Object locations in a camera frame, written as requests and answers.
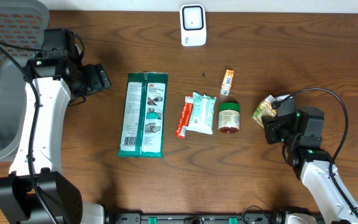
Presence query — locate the green lid spice jar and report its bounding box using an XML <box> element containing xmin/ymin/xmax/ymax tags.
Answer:
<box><xmin>218</xmin><ymin>102</ymin><xmax>240</xmax><ymax>134</ymax></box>

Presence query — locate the grey plastic mesh basket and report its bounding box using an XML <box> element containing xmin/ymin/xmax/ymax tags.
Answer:
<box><xmin>0</xmin><ymin>0</ymin><xmax>50</xmax><ymax>162</ymax></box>

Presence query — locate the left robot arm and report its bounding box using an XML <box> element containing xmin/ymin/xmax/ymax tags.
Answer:
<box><xmin>0</xmin><ymin>58</ymin><xmax>113</xmax><ymax>223</ymax></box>

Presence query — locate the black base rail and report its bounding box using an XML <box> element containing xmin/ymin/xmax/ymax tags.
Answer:
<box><xmin>104</xmin><ymin>212</ymin><xmax>283</xmax><ymax>224</ymax></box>

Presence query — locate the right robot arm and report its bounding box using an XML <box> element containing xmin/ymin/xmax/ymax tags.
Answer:
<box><xmin>262</xmin><ymin>107</ymin><xmax>358</xmax><ymax>223</ymax></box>

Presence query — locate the green juice carton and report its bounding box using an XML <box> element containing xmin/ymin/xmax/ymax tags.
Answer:
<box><xmin>252</xmin><ymin>95</ymin><xmax>288</xmax><ymax>129</ymax></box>

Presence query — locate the red white snack packet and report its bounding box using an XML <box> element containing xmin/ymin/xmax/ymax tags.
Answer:
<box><xmin>175</xmin><ymin>95</ymin><xmax>193</xmax><ymax>139</ymax></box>

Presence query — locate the white barcode scanner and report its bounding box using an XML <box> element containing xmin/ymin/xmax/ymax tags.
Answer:
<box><xmin>180</xmin><ymin>4</ymin><xmax>207</xmax><ymax>47</ymax></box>

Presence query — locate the green white barcode packet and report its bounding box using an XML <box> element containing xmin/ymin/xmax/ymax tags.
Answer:
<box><xmin>118</xmin><ymin>72</ymin><xmax>168</xmax><ymax>158</ymax></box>

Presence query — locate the white teal snack packet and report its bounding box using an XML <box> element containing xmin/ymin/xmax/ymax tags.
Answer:
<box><xmin>186</xmin><ymin>92</ymin><xmax>216</xmax><ymax>135</ymax></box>

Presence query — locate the orange tissue packet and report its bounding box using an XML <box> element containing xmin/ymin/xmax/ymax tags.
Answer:
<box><xmin>221</xmin><ymin>69</ymin><xmax>235</xmax><ymax>96</ymax></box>

